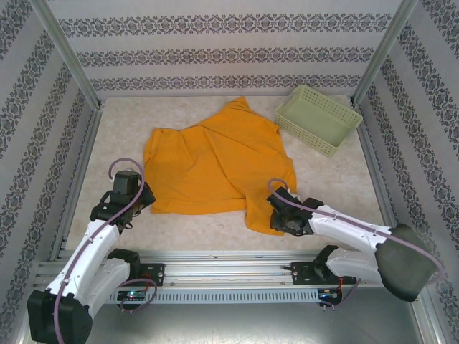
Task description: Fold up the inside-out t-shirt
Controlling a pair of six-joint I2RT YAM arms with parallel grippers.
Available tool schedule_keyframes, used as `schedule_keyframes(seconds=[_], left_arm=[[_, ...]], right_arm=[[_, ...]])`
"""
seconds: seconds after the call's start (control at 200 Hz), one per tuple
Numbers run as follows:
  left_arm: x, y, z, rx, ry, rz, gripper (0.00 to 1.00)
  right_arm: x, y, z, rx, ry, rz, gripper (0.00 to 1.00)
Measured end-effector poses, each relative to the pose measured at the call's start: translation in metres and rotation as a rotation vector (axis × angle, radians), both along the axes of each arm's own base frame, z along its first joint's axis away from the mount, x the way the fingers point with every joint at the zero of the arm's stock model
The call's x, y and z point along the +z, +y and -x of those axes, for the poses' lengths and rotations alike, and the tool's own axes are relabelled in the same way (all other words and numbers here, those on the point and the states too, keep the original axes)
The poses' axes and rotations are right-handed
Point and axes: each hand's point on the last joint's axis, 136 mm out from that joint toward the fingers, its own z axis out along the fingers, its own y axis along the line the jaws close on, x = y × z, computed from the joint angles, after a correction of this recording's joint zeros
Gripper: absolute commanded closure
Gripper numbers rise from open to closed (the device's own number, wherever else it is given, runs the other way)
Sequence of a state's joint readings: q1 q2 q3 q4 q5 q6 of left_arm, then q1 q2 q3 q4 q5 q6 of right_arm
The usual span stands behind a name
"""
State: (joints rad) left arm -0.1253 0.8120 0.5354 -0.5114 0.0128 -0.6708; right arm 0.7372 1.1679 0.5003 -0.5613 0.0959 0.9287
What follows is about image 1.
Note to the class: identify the orange t-shirt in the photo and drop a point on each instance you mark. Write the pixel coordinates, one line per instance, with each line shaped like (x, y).
(215, 161)

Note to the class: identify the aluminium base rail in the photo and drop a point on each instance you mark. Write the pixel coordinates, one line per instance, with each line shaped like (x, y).
(229, 272)

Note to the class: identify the aluminium frame post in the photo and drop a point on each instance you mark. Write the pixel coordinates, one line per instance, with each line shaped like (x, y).
(68, 53)
(383, 53)

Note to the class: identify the small circuit board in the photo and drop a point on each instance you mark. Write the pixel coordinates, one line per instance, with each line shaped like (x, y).
(132, 295)
(330, 294)

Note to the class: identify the pale green plastic basket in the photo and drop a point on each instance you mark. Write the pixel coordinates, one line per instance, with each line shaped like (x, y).
(315, 122)

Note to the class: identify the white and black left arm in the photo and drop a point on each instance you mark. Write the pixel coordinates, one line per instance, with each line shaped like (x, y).
(82, 258)

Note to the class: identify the steel bottom panel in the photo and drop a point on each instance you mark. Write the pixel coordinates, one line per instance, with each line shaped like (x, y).
(229, 326)

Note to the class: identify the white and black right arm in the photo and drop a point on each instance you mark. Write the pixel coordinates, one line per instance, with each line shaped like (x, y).
(344, 229)

